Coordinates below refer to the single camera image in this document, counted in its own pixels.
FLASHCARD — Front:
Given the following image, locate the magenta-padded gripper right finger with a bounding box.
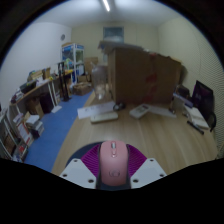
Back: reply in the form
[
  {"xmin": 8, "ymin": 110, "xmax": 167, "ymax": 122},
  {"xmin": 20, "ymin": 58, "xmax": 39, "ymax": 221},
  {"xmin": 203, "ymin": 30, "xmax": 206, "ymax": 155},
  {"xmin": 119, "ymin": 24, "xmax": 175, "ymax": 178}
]
[{"xmin": 126, "ymin": 143, "xmax": 168, "ymax": 188}]

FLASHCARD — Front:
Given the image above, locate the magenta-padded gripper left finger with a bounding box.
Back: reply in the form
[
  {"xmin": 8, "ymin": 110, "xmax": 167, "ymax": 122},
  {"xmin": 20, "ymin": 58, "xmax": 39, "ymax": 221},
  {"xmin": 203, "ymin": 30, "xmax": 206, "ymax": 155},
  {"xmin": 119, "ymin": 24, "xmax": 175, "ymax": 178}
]
[{"xmin": 59, "ymin": 143, "xmax": 102, "ymax": 190}]

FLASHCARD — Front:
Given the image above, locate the pink computer mouse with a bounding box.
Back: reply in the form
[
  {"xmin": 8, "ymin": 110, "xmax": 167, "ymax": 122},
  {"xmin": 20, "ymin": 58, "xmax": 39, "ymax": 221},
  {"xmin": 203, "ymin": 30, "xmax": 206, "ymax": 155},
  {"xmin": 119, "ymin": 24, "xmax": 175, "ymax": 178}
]
[{"xmin": 99, "ymin": 140, "xmax": 130, "ymax": 186}]

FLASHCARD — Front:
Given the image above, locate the white remote control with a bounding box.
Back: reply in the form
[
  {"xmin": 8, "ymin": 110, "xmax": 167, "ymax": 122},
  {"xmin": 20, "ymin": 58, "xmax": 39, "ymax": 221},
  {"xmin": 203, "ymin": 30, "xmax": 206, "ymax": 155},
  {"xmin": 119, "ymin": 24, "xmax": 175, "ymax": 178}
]
[{"xmin": 129, "ymin": 103, "xmax": 151, "ymax": 120}]

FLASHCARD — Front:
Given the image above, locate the white flat rectangular device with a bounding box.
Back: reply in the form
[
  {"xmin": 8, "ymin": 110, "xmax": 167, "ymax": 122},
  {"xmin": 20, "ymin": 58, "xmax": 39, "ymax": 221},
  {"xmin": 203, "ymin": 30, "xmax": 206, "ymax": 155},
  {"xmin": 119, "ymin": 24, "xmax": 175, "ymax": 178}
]
[{"xmin": 89, "ymin": 111, "xmax": 120, "ymax": 124}]

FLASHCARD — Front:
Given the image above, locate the stack of books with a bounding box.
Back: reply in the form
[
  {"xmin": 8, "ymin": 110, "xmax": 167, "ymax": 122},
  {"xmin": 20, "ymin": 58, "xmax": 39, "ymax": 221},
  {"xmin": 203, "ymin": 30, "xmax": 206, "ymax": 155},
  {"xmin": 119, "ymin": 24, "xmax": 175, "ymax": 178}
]
[{"xmin": 24, "ymin": 114, "xmax": 45, "ymax": 138}]

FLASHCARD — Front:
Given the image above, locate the printed white paper sheet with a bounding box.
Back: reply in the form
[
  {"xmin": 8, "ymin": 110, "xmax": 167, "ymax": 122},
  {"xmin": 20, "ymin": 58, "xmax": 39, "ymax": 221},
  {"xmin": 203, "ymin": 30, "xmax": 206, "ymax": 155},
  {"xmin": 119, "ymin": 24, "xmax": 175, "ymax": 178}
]
[{"xmin": 77, "ymin": 101, "xmax": 116, "ymax": 120}]

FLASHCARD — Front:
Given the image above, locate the small black round object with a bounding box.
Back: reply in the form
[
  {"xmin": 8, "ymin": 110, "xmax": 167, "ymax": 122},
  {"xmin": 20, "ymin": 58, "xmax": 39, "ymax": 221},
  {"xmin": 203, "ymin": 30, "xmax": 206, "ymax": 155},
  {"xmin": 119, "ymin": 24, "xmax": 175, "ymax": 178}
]
[{"xmin": 113, "ymin": 102, "xmax": 127, "ymax": 112}]

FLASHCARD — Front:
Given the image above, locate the shelf unit with books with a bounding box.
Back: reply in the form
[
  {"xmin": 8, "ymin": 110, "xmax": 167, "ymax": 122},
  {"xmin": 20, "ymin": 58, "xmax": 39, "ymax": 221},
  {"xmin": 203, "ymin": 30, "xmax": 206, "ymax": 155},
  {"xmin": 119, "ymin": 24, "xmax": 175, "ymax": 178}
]
[{"xmin": 0, "ymin": 106, "xmax": 34, "ymax": 163}]

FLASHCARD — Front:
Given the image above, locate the open white book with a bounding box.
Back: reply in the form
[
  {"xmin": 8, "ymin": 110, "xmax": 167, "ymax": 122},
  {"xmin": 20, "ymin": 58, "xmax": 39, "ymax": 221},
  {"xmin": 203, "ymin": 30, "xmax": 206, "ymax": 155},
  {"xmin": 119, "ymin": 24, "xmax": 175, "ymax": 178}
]
[{"xmin": 184, "ymin": 104, "xmax": 210, "ymax": 130}]

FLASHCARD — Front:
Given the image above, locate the black bin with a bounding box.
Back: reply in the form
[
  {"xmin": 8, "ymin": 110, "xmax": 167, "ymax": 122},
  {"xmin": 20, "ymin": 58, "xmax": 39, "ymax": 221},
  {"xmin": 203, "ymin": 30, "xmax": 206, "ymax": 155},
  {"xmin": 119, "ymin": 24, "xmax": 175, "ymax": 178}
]
[{"xmin": 39, "ymin": 92, "xmax": 55, "ymax": 114}]

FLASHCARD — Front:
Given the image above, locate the blue book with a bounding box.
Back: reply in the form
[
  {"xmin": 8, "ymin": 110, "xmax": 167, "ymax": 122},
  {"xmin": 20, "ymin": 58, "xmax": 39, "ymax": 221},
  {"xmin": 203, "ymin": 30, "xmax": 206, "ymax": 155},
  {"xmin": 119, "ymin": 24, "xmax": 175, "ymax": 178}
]
[{"xmin": 172, "ymin": 92, "xmax": 194, "ymax": 108}]

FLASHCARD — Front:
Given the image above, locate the open cardboard box with items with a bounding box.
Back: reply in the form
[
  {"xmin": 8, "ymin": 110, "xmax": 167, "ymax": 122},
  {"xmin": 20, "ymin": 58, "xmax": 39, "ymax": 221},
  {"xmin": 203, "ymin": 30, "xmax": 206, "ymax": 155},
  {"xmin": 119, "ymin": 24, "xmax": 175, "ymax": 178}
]
[{"xmin": 72, "ymin": 82, "xmax": 93, "ymax": 97}]

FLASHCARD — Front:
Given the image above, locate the dark bag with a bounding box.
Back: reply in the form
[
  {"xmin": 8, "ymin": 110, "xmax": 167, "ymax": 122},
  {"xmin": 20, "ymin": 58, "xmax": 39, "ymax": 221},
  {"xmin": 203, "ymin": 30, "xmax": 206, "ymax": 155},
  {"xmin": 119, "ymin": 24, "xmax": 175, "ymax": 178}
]
[{"xmin": 175, "ymin": 84, "xmax": 192, "ymax": 101}]

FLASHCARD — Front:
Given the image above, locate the black floor stand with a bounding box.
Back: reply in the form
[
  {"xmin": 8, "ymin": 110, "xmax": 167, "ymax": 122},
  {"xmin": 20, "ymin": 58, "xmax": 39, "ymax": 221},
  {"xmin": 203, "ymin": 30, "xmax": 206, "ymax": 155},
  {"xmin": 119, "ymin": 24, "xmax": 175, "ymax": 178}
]
[{"xmin": 57, "ymin": 61, "xmax": 72, "ymax": 102}]

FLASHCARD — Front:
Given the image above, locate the black office chair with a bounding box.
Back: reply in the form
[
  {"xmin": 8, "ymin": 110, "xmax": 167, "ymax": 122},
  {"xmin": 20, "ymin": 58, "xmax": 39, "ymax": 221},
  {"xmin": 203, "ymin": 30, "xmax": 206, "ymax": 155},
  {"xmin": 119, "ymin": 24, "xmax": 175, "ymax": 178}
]
[{"xmin": 191, "ymin": 79, "xmax": 218, "ymax": 133}]

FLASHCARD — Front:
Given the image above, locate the large brown cardboard box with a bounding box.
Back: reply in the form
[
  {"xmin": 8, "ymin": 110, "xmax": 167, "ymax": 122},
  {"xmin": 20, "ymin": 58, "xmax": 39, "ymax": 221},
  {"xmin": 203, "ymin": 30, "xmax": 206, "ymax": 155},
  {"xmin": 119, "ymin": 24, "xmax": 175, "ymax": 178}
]
[{"xmin": 107, "ymin": 46, "xmax": 184, "ymax": 105}]

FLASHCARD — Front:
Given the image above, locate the wooden side desk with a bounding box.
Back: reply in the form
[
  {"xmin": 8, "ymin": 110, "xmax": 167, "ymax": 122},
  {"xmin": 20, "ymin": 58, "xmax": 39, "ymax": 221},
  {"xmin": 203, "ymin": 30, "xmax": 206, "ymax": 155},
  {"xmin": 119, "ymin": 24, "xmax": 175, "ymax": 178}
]
[{"xmin": 9, "ymin": 68, "xmax": 75, "ymax": 116}]

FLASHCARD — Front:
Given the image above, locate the clear plastic water jug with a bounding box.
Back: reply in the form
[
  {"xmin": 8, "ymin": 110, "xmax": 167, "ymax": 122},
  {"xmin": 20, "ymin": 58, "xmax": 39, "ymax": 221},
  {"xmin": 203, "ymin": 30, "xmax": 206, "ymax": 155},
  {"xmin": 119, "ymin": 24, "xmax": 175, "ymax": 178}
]
[{"xmin": 90, "ymin": 62, "xmax": 109, "ymax": 100}]

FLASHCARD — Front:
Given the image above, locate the blue white cabinet machine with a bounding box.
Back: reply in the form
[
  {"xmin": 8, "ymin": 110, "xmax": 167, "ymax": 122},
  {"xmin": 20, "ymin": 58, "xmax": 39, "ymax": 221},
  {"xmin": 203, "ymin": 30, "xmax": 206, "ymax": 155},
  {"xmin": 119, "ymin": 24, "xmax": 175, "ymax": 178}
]
[{"xmin": 60, "ymin": 42, "xmax": 86, "ymax": 84}]

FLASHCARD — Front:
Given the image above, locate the grey flat board stack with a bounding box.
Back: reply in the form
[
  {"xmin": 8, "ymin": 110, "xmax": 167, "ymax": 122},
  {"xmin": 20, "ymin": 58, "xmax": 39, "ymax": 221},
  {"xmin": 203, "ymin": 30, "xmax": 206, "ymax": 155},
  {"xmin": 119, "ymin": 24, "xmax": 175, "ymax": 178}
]
[{"xmin": 97, "ymin": 40, "xmax": 146, "ymax": 53}]

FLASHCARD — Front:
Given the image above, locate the ceiling light tube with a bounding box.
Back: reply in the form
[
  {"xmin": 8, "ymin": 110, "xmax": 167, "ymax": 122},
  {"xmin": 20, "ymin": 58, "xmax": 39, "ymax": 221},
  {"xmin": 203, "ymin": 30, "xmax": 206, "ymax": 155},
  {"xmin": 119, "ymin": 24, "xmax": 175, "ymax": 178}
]
[{"xmin": 101, "ymin": 0, "xmax": 112, "ymax": 13}]

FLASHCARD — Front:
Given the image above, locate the small wall window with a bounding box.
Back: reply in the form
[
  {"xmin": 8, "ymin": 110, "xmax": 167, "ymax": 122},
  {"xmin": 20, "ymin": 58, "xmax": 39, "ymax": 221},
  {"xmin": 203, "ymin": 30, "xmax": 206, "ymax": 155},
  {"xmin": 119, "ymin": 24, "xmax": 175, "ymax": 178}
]
[{"xmin": 102, "ymin": 25, "xmax": 125, "ymax": 43}]

